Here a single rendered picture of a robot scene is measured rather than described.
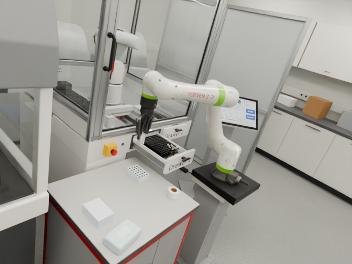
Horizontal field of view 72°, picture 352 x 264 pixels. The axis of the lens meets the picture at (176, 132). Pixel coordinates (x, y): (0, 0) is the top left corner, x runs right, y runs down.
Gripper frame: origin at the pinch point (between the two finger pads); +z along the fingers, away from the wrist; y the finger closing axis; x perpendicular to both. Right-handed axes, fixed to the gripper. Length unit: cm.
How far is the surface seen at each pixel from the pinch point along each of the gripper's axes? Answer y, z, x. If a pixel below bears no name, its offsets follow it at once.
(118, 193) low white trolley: 19.3, 25.4, 8.5
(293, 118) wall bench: -315, 20, 33
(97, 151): 14.9, 14.3, -18.7
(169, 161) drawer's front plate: -11.4, 10.5, 16.2
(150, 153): -12.4, 13.5, -0.1
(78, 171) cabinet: 20.7, 30.5, -26.1
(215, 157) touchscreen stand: -118, 47, 4
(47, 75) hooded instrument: 59, -39, 5
